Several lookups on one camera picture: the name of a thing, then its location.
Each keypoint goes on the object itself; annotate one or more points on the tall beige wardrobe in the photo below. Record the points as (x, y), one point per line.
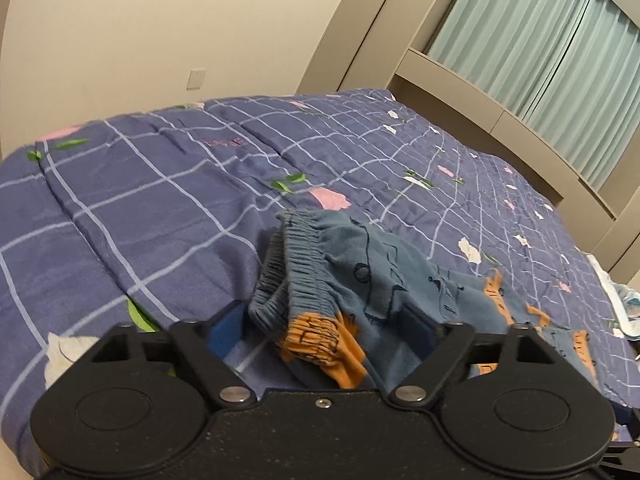
(360, 25)
(622, 230)

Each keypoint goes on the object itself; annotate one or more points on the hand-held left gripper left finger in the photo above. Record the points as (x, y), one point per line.
(227, 330)

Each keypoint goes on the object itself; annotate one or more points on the blue checked floral blanket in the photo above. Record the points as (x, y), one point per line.
(150, 200)

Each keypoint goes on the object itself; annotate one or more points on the white wall socket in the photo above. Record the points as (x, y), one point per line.
(196, 79)

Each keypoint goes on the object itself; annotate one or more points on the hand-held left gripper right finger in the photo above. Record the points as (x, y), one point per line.
(417, 332)

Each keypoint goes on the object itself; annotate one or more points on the light blue crumpled cloth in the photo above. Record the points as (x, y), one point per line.
(620, 300)

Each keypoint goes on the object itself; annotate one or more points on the blue pants with orange print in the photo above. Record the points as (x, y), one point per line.
(390, 270)

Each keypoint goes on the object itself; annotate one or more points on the teal curtain panel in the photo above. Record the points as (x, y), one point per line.
(600, 90)
(500, 30)

